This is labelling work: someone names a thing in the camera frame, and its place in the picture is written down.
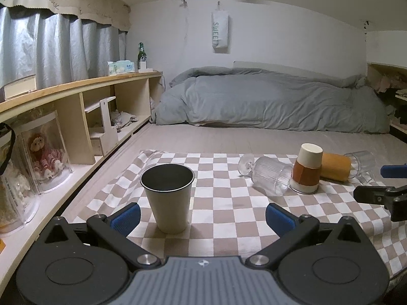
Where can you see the green glass bottle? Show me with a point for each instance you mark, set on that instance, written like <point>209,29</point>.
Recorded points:
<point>141,54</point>

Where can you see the white and brown cup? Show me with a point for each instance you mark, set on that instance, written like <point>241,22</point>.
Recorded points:
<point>307,168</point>

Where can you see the brown checkered cloth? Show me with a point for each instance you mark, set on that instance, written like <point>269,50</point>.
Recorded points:
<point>222,197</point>

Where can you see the clear plastic container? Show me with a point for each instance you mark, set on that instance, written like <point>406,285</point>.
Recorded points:
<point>16,197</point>

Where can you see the tissue box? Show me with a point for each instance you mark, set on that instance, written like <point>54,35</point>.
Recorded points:
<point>120,66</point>

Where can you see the thick book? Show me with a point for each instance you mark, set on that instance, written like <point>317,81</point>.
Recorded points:
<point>19,85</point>

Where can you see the white hanging fabric bag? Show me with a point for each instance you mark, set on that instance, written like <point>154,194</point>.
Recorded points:
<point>220,31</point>

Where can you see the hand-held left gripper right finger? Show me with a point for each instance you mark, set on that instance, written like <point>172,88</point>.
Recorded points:
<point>279,219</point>

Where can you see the wooden shelf unit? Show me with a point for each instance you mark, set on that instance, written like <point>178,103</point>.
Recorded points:
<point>70,108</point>

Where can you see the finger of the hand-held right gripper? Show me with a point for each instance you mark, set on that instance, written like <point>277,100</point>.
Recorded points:
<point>375,195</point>
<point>393,171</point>

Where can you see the grey metal cup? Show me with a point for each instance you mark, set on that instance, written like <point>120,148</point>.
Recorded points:
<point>168,197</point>

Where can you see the ribbed clear glass goblet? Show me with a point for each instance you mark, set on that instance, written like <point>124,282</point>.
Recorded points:
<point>270,173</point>

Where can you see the clear glass mug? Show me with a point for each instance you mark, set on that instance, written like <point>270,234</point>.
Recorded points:
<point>361,165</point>

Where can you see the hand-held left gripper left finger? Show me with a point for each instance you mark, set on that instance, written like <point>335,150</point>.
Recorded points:
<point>127,216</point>

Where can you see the wooden side shelf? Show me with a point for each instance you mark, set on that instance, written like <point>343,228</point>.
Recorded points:
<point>391,92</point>

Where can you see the grey duvet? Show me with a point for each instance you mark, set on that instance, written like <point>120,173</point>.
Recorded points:
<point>270,101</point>

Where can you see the small white box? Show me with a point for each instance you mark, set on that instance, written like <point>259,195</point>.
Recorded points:
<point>143,66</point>

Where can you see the orange cup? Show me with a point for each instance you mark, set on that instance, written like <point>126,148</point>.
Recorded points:
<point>335,166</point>

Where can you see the doll in clear case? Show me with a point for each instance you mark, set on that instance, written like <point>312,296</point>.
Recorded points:
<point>44,155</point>

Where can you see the grey curtain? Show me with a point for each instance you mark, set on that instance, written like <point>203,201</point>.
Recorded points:
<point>57,47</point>

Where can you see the beige printed valance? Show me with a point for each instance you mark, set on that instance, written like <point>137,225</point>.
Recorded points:
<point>63,0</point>

